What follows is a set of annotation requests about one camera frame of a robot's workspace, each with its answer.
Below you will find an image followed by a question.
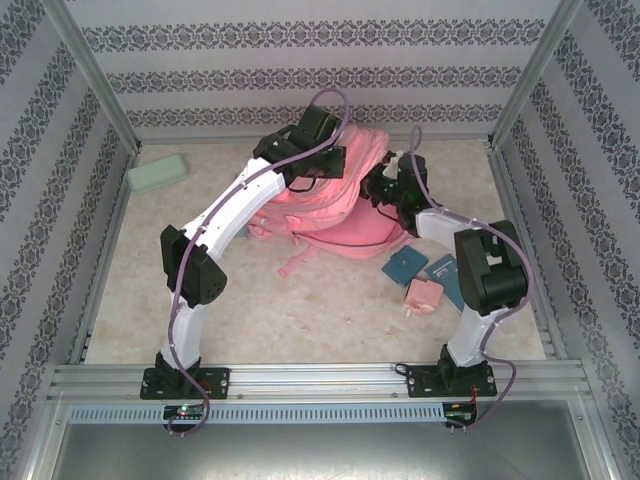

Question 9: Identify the aluminium side rail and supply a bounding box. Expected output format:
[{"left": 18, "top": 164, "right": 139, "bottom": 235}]
[
  {"left": 67, "top": 142, "right": 144, "bottom": 365},
  {"left": 486, "top": 139, "right": 570, "bottom": 360}
]

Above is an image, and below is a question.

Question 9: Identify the pink backpack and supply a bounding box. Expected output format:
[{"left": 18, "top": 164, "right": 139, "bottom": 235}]
[{"left": 247, "top": 124, "right": 406, "bottom": 277}]

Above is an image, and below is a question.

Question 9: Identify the grey metal sheet panel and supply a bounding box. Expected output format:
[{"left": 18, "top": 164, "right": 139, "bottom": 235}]
[{"left": 49, "top": 422, "right": 614, "bottom": 480}]

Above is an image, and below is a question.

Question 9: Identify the teal snap wallet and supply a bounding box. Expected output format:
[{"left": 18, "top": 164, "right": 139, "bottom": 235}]
[{"left": 381, "top": 245, "right": 429, "bottom": 286}]

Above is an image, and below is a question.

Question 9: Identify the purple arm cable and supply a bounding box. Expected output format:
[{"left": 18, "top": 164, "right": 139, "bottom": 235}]
[
  {"left": 409, "top": 126, "right": 536, "bottom": 431},
  {"left": 166, "top": 89, "right": 351, "bottom": 439}
]

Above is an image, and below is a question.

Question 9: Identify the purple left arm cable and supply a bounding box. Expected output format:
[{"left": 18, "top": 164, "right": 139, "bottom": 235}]
[{"left": 166, "top": 89, "right": 351, "bottom": 439}]

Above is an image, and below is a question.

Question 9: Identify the aluminium back rail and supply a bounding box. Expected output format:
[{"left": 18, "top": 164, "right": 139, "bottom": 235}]
[{"left": 137, "top": 132, "right": 495, "bottom": 147}]

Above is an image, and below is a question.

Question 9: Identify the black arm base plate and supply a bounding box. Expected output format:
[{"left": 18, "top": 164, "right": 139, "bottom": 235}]
[
  {"left": 139, "top": 367, "right": 231, "bottom": 401},
  {"left": 403, "top": 363, "right": 499, "bottom": 400}
]

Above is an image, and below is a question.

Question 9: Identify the slotted grey cable duct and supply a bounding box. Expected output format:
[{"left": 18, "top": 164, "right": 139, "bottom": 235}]
[{"left": 67, "top": 403, "right": 446, "bottom": 424}]

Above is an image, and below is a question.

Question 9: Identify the small controller circuit board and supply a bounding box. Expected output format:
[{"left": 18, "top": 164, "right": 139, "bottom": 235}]
[
  {"left": 444, "top": 402, "right": 479, "bottom": 427},
  {"left": 164, "top": 404, "right": 206, "bottom": 419}
]

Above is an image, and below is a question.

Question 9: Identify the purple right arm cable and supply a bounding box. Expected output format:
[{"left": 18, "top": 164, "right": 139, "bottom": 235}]
[{"left": 409, "top": 126, "right": 536, "bottom": 431}]

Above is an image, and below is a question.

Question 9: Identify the blue booklet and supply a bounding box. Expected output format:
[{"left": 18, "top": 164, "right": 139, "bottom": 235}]
[{"left": 423, "top": 253, "right": 469, "bottom": 310}]

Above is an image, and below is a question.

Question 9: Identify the aluminium frame post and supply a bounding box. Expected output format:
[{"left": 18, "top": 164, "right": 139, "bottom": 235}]
[
  {"left": 39, "top": 0, "right": 144, "bottom": 151},
  {"left": 491, "top": 0, "right": 585, "bottom": 147}
]

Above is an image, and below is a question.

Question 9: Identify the mint green pencil case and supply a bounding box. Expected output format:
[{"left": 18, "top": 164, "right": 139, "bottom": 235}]
[{"left": 125, "top": 153, "right": 189, "bottom": 194}]

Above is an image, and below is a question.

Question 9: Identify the aluminium mounting rail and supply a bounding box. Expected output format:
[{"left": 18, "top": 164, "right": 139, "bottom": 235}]
[{"left": 47, "top": 363, "right": 589, "bottom": 401}]

